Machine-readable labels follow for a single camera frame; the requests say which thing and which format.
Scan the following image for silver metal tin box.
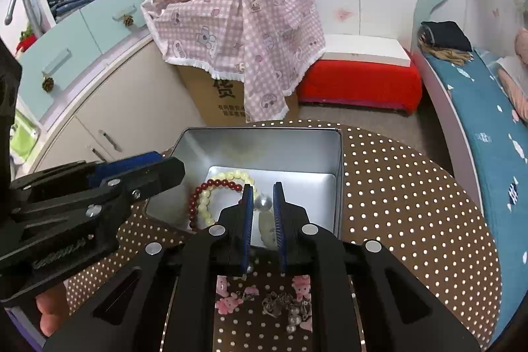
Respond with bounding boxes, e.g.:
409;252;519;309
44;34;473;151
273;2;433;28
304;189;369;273
144;126;346;250

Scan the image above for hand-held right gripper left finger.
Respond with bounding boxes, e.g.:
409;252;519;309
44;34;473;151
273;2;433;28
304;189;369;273
43;183;254;352

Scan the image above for pink checked cloth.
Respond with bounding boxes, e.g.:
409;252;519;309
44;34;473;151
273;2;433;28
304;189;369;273
141;0;327;123

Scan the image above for pale cream pendant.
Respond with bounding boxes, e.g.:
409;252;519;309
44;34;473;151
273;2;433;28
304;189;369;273
256;211;282;250

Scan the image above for bed with blue sheet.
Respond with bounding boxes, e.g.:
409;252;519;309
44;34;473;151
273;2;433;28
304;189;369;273
412;0;528;349

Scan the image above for white board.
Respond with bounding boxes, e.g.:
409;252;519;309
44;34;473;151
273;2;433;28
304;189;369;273
319;34;413;68

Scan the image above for beige garment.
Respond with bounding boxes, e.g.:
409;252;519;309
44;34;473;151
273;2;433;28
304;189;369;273
418;34;475;67

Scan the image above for cardboard box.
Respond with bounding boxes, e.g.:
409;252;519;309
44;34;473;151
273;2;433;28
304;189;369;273
177;62;300;127

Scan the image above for person's left hand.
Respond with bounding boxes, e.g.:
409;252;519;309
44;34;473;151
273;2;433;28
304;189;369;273
35;281;70;338

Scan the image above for folded jeans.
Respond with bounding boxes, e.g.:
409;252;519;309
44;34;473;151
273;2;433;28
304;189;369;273
47;0;98;21

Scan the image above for red decoration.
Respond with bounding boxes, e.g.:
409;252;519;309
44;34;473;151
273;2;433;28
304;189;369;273
16;25;37;55

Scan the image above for pink pillow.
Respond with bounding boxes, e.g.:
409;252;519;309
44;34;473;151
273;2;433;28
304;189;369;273
497;27;528;118

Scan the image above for cream bead bracelet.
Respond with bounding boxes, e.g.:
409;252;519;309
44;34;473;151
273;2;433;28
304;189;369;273
198;170;259;227

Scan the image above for green bag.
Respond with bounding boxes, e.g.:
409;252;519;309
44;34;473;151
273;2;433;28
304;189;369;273
10;110;43;164

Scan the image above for light blue drawer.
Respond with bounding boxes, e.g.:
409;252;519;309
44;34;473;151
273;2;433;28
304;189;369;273
80;0;152;52
18;26;105;122

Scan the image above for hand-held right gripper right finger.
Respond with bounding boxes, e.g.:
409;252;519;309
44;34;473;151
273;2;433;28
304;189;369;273
273;181;481;352

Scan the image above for folded dark clothes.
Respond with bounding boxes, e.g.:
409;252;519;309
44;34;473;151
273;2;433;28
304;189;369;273
421;21;473;53

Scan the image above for dark red bead bracelet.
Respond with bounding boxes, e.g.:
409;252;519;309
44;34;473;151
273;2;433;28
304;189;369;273
189;178;245;231

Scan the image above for silver pearl bead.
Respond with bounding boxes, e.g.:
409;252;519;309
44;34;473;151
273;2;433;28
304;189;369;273
253;193;274;212

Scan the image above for pink bear hair clip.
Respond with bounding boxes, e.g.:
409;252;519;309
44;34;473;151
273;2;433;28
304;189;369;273
290;275;313;302
215;275;245;316

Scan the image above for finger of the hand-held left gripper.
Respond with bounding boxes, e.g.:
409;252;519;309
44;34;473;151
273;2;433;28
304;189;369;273
0;157;186;301
9;151;166;212

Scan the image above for red ottoman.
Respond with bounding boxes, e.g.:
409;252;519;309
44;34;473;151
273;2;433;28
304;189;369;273
296;58;422;117

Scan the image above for white cabinet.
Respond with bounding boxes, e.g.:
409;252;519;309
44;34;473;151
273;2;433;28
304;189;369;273
25;28;207;175

